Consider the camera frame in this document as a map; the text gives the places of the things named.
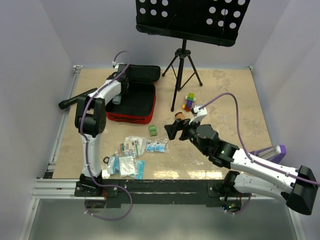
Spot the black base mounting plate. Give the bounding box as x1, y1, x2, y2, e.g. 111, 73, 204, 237
74, 179, 248, 208

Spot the white green medicine bottle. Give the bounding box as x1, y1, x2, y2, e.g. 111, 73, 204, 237
112, 94, 122, 105

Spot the black music stand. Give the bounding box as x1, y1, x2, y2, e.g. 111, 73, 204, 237
134, 0, 252, 113

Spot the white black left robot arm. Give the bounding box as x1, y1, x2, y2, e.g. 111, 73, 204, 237
74, 64, 129, 196

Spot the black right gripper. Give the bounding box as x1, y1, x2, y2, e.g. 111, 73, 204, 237
164, 115, 209, 156

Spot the bandage strips plastic bag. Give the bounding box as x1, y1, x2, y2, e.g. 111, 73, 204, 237
115, 136, 147, 158

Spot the black flashlight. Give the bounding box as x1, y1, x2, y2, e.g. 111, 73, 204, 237
58, 88, 97, 110

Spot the aluminium frame rail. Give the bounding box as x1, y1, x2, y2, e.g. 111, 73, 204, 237
32, 65, 83, 201

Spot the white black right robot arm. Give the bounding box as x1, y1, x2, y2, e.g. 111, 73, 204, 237
164, 119, 320, 216

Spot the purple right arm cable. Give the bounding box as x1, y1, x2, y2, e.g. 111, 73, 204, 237
199, 92, 320, 216

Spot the brown medicine bottle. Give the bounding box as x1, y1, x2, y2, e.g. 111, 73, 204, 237
174, 112, 186, 121

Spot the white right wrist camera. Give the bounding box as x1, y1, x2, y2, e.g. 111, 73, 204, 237
188, 105, 208, 125

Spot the purple white device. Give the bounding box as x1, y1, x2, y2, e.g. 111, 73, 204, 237
250, 145, 287, 164

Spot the green pill blister pack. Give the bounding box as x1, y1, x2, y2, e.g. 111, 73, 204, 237
148, 125, 158, 137

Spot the red black medicine kit case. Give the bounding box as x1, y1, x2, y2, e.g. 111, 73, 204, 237
105, 64, 161, 125

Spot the white gauze plastic bag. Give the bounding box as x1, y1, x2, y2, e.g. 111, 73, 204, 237
119, 156, 138, 177

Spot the blue medical pouch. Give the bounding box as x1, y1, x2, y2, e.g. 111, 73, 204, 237
107, 156, 145, 180

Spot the blue wipes packet bag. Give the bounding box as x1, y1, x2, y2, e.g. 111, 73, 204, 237
145, 138, 168, 153

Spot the colourful toy block car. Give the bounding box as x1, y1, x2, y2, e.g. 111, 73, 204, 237
182, 92, 196, 112

